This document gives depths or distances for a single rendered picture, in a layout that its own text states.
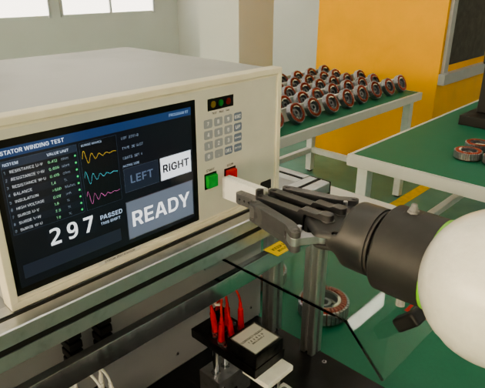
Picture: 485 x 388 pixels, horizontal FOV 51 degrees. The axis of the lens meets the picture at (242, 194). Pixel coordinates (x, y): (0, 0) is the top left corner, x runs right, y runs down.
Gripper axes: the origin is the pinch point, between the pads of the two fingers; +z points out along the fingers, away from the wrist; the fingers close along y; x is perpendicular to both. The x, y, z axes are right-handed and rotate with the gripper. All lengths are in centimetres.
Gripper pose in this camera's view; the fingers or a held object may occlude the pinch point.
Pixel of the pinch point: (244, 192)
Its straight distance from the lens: 66.0
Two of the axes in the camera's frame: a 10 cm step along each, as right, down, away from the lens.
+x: 0.0, -9.2, -3.9
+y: 6.9, -2.8, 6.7
